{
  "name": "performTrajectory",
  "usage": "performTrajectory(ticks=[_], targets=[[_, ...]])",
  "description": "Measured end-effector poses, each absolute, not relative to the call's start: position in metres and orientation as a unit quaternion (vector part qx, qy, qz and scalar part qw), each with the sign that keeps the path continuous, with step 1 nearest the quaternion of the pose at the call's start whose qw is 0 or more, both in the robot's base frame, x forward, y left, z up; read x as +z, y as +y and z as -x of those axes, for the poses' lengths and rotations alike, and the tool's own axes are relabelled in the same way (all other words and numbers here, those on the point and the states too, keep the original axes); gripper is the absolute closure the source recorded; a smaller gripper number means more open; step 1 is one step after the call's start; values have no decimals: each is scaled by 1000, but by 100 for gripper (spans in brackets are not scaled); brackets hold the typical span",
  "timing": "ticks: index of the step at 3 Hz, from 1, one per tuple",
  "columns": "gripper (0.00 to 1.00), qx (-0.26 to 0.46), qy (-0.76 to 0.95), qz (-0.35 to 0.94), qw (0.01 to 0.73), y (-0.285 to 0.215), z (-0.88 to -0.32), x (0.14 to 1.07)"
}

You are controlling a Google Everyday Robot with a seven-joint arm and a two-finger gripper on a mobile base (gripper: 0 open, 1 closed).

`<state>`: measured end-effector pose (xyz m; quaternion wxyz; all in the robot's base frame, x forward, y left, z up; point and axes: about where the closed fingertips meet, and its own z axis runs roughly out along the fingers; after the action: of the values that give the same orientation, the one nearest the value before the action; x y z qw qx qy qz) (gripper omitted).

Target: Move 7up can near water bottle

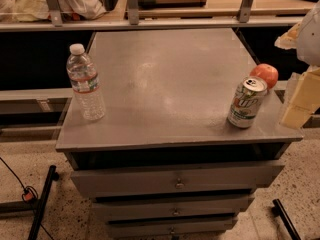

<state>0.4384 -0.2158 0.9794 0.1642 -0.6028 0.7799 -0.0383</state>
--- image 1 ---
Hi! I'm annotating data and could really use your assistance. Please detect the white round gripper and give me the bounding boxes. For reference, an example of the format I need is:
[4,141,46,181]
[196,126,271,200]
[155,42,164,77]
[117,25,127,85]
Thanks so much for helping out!
[274,0,320,129]

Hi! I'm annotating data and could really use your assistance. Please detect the green white 7up can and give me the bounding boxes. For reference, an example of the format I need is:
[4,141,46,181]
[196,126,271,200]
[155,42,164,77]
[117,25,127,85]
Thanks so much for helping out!
[228,76,267,129]

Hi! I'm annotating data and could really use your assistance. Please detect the clear plastic water bottle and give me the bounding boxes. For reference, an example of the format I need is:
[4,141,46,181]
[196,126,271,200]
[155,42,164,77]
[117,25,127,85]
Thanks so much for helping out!
[66,43,105,121]

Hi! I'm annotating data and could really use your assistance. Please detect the red orange apple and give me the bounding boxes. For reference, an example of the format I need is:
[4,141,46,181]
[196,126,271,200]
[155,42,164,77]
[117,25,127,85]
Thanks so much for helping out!
[250,63,279,90]

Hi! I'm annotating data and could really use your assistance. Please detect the top grey drawer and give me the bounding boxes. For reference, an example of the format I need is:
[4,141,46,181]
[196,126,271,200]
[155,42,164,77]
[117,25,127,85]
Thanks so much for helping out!
[71,160,284,198]

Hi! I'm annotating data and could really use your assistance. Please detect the grey drawer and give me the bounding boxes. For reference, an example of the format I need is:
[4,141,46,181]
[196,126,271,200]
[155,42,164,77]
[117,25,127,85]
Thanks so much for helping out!
[107,216,237,238]
[71,160,284,198]
[92,194,254,221]

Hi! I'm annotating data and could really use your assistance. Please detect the black stand leg right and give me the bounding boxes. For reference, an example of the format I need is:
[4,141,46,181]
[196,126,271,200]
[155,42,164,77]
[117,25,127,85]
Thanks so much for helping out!
[271,199,302,240]

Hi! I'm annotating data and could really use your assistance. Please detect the black stand leg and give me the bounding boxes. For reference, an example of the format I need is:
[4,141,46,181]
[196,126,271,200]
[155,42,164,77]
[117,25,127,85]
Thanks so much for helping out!
[271,199,302,240]
[28,165,59,240]

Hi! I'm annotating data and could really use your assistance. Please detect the middle grey drawer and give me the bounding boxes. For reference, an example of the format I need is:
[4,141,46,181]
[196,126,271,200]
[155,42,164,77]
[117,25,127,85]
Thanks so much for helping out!
[92,194,254,221]

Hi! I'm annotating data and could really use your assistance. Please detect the grey drawer cabinet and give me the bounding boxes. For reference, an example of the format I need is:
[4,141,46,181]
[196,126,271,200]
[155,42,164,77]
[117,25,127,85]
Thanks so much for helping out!
[56,29,302,228]

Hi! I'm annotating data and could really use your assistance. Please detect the bottom grey drawer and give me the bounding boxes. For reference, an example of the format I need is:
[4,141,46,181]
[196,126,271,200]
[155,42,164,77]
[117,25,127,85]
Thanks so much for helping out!
[107,216,237,238]

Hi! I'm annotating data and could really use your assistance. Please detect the black stand leg left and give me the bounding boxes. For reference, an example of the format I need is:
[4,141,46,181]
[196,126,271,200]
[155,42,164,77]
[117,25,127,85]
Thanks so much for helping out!
[28,165,59,240]

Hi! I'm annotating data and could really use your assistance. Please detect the white cloth on shelf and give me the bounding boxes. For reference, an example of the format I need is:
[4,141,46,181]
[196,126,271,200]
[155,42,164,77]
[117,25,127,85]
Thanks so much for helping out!
[0,0,106,22]

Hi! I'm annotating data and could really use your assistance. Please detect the grey metal shelf rail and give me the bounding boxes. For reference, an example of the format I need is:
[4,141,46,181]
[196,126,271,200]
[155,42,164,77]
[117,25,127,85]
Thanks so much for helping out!
[0,0,313,32]

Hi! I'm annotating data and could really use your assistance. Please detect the black cable with red clip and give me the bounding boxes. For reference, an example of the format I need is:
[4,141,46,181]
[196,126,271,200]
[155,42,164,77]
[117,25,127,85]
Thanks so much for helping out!
[0,156,56,240]

